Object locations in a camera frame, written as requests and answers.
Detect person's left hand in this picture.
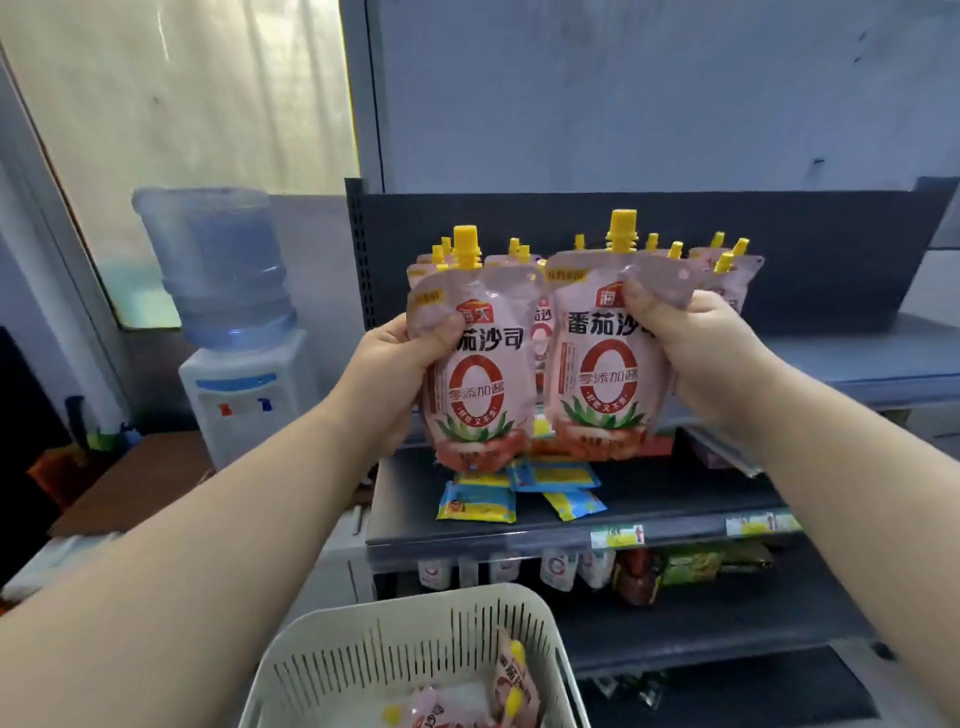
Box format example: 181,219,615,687
330,311,467,462

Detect person's right hand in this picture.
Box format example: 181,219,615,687
621,280,783,434

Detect pink tomato sauce spout pouch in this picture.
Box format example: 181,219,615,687
540,209,704,463
405,224,546,474
490,628,543,728
381,681,498,728

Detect person's right forearm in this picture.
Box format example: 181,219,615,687
718,366,960,728

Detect person's left forearm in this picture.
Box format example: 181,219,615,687
0,386,380,728

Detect row of yellow-capped pouches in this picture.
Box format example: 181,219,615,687
408,230,767,402

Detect white flat packets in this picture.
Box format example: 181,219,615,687
681,423,768,479

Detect yellow and blue flat packet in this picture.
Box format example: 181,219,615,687
436,480,519,525
543,488,608,523
508,460,603,494

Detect white water dispenser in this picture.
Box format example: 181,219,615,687
177,328,321,471

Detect grey metal shelf unit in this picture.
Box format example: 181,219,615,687
339,0,960,728

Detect blue water jug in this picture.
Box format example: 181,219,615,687
132,186,300,351

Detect yellow shelf price label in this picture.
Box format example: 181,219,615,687
725,511,803,538
589,524,647,550

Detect green snack packet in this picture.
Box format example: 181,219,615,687
659,541,775,588

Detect dark red snack packet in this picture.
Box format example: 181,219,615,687
610,550,666,608

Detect white slotted plastic basket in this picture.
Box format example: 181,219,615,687
237,582,591,728

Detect frosted glass window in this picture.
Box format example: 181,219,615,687
0,0,363,332

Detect brown wooden side table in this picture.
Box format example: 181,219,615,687
48,430,216,539

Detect orange bag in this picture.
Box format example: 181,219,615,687
28,445,93,513

